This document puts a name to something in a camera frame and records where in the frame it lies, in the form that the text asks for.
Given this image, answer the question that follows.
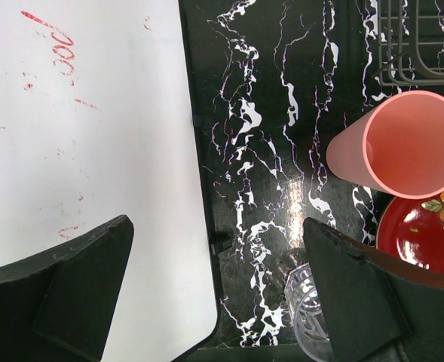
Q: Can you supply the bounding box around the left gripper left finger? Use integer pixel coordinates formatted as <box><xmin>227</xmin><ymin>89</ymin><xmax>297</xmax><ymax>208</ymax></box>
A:
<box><xmin>0</xmin><ymin>215</ymin><xmax>134</xmax><ymax>361</ymax></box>

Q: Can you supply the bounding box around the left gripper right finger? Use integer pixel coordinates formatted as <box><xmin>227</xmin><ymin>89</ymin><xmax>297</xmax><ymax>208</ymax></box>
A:
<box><xmin>303</xmin><ymin>217</ymin><xmax>444</xmax><ymax>361</ymax></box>

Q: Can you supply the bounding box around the clear glass cup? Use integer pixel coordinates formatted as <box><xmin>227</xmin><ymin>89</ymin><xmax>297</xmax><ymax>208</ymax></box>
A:
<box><xmin>284</xmin><ymin>262</ymin><xmax>335</xmax><ymax>361</ymax></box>

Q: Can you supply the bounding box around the red floral plate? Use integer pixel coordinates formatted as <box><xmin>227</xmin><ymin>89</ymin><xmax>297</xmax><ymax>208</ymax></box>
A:
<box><xmin>375</xmin><ymin>191</ymin><xmax>444</xmax><ymax>274</ymax></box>

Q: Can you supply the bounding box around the pink plastic cup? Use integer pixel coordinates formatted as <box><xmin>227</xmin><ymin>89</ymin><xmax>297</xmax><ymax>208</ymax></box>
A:
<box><xmin>326</xmin><ymin>90</ymin><xmax>444</xmax><ymax>199</ymax></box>

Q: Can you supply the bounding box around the white board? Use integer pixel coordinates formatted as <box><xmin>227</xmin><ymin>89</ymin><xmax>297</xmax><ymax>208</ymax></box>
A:
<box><xmin>0</xmin><ymin>1</ymin><xmax>218</xmax><ymax>361</ymax></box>

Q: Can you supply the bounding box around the wire dish rack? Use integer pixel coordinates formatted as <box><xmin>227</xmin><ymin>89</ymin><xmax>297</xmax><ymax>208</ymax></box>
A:
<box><xmin>375</xmin><ymin>1</ymin><xmax>444</xmax><ymax>87</ymax></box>

